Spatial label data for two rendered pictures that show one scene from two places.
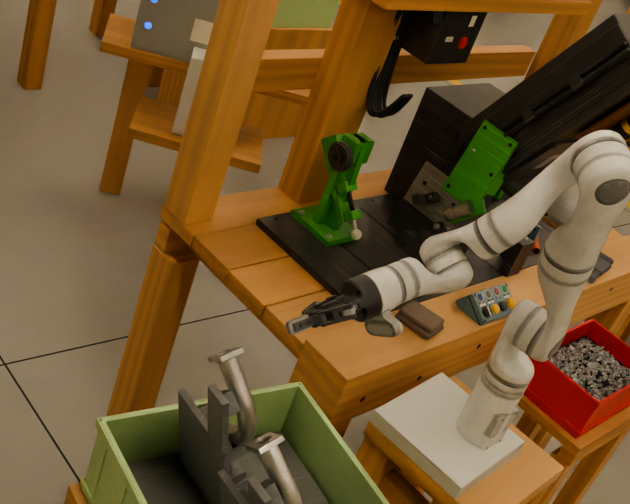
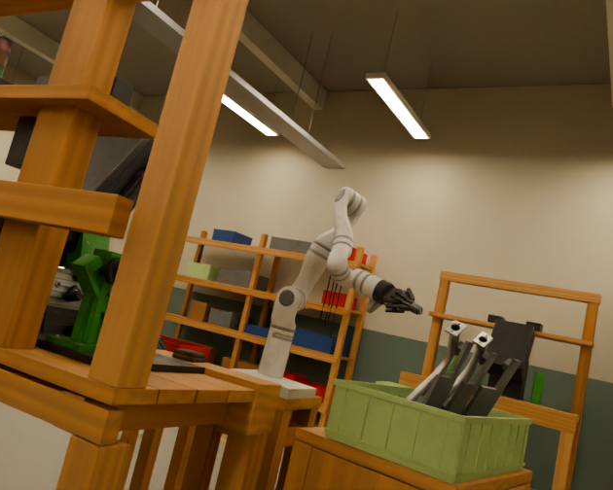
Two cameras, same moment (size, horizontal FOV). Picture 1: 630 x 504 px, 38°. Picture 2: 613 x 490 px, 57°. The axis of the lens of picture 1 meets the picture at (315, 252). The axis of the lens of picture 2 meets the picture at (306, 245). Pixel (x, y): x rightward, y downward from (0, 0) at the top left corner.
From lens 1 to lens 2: 262 cm
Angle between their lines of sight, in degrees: 101
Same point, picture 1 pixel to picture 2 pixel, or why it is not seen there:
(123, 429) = (448, 422)
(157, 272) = (109, 473)
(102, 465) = (469, 439)
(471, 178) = not seen: hidden behind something
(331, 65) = not seen: hidden behind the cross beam
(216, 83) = (182, 223)
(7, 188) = not seen: outside the picture
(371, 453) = (285, 418)
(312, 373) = (264, 402)
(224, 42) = (190, 181)
